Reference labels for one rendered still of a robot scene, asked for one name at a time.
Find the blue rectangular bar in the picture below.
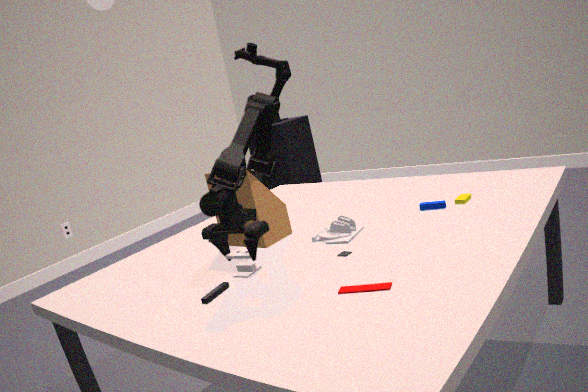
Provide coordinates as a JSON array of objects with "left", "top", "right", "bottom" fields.
[{"left": 419, "top": 201, "right": 446, "bottom": 211}]

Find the red flat bar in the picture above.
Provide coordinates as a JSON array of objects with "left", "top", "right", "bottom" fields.
[{"left": 338, "top": 282, "right": 392, "bottom": 295}]

